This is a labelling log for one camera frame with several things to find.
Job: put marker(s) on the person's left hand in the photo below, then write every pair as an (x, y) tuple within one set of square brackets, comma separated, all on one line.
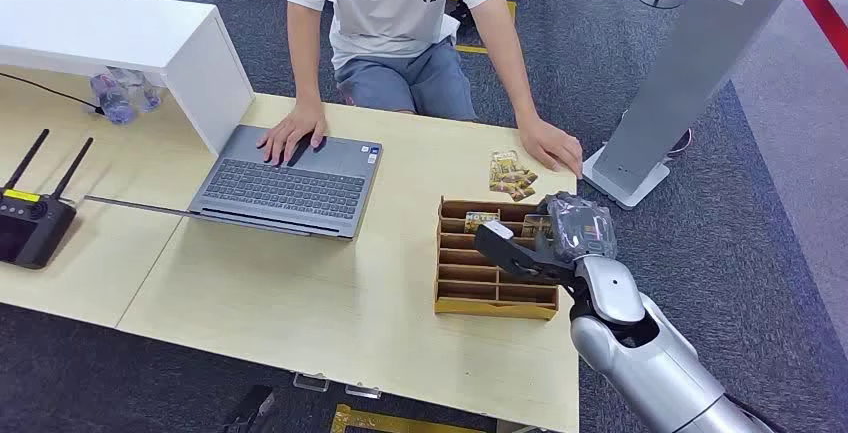
[(550, 144)]

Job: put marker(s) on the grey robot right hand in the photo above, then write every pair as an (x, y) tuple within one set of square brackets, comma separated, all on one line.
[(583, 228)]

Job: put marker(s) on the person's right hand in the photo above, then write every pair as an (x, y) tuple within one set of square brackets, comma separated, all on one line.
[(295, 128)]

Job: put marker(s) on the person's left forearm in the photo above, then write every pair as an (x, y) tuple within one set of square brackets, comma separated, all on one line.
[(510, 66)]

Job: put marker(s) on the person's right forearm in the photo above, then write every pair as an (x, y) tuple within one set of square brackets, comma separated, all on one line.
[(305, 66)]

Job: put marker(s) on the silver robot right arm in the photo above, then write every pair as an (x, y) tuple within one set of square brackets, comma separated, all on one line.
[(662, 370)]

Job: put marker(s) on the wooden card organizer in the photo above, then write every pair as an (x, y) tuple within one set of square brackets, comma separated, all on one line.
[(464, 274)]

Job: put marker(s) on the person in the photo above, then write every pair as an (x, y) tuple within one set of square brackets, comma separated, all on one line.
[(391, 6)]

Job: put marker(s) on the grey laptop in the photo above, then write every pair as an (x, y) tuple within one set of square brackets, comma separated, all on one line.
[(291, 185)]

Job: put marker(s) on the short yellow floor tape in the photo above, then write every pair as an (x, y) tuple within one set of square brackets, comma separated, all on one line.
[(471, 50)]

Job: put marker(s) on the shoe behind kiosk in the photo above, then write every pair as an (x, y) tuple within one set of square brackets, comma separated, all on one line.
[(680, 142)]

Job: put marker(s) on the clear plastic water bottle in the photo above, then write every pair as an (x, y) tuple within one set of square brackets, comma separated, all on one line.
[(114, 102), (146, 91)]

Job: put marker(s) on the grey kiosk stand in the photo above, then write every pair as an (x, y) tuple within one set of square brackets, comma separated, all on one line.
[(689, 59)]

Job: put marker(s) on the white desk shelf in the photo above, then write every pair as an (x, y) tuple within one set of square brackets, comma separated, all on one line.
[(99, 29)]

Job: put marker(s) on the long yellow floor tape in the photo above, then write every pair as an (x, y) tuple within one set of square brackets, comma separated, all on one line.
[(391, 423)]

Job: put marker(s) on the black controller with antennas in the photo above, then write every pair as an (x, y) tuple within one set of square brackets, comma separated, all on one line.
[(30, 224)]

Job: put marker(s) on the black object under desk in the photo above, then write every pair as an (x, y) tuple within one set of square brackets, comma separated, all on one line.
[(250, 410)]

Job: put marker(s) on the red barrier strip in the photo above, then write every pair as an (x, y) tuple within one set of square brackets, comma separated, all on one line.
[(825, 19)]

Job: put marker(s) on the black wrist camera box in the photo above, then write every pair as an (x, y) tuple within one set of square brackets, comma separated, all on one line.
[(513, 256)]

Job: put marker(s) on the clear plastic desk bracket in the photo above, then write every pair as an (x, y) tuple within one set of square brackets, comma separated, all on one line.
[(363, 391), (310, 382)]

